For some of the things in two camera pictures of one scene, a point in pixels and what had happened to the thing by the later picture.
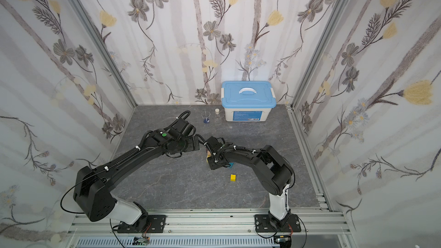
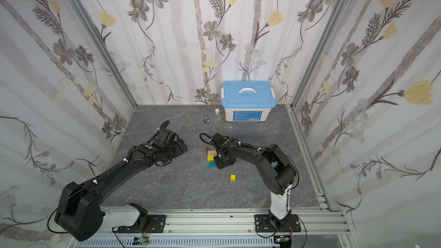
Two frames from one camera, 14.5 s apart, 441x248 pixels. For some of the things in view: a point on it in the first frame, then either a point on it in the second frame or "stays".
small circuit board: x=139 y=241 stays
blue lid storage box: x=247 y=100 stays
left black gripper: x=192 y=147 to x=180 y=151
